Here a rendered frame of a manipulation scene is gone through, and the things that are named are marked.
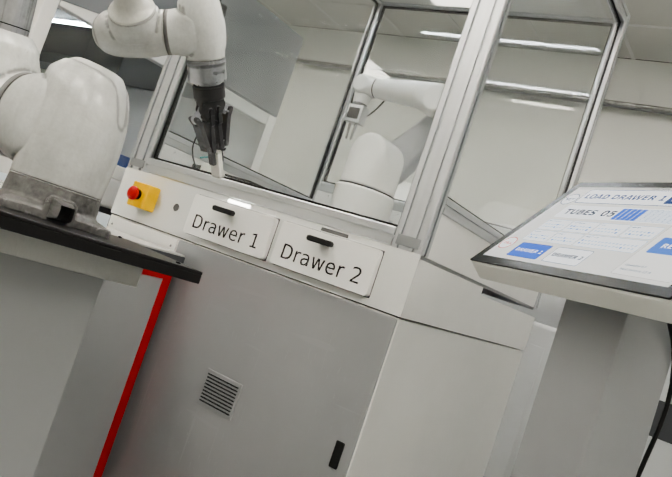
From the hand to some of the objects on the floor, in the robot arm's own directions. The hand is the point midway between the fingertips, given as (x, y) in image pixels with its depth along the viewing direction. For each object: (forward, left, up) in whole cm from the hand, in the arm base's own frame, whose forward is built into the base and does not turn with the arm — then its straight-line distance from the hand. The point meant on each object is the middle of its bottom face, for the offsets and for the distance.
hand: (216, 163), depth 175 cm
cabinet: (+58, +21, -100) cm, 118 cm away
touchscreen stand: (+39, -87, -102) cm, 139 cm away
